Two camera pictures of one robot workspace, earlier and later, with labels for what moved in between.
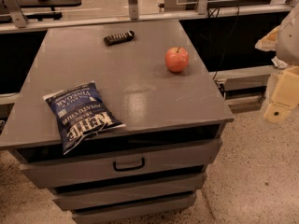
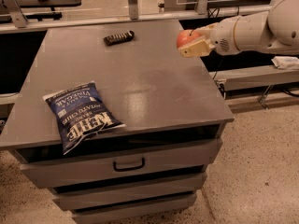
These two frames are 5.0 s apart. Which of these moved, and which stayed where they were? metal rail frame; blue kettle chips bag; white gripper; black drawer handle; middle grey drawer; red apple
Moved: white gripper; red apple
Stayed: black drawer handle; blue kettle chips bag; metal rail frame; middle grey drawer
